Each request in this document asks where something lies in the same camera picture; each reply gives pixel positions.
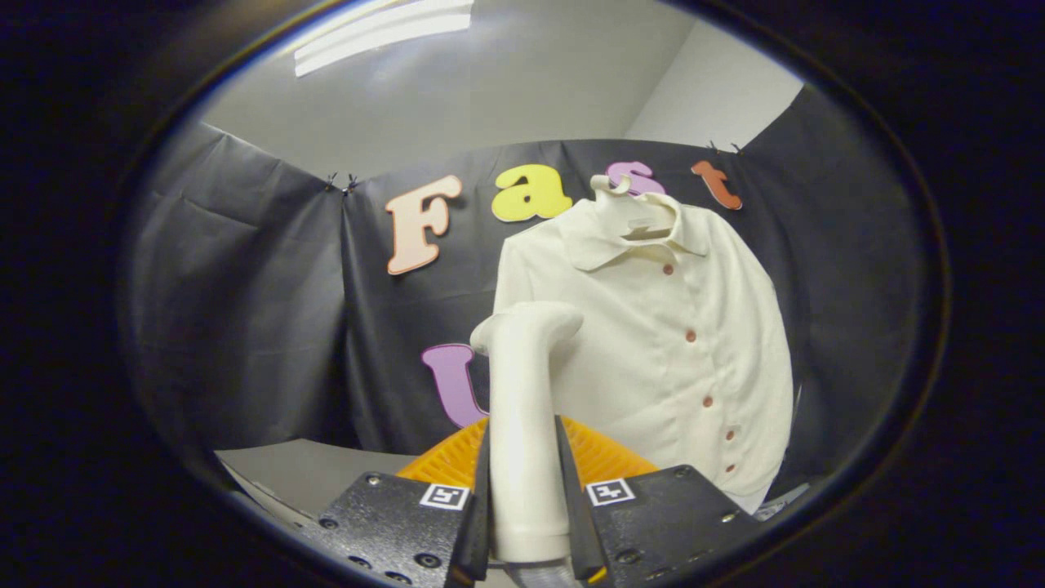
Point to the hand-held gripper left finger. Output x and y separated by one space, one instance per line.
482 523

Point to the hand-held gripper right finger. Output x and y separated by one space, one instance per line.
574 514

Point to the white garment steamer head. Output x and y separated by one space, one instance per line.
522 425

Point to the cream button shirt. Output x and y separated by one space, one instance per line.
653 367

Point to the white plastic clothes hanger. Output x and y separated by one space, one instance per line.
633 214

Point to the grey cabinet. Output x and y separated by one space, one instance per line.
310 474

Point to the black backdrop cloth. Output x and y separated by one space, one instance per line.
261 310

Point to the ceiling light panel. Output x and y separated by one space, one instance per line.
384 33

